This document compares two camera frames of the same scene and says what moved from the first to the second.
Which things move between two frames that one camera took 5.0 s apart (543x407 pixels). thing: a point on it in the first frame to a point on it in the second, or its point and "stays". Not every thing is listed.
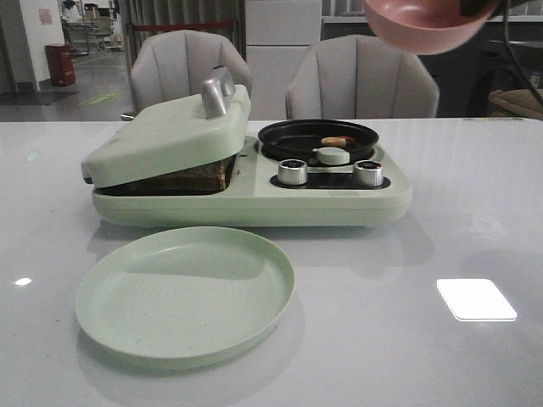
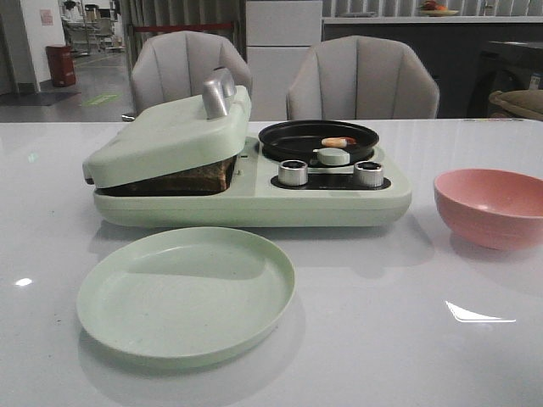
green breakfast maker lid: (144, 142) stays
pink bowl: (422, 27) to (490, 209)
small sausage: (338, 141) stays
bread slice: (211, 177) stays
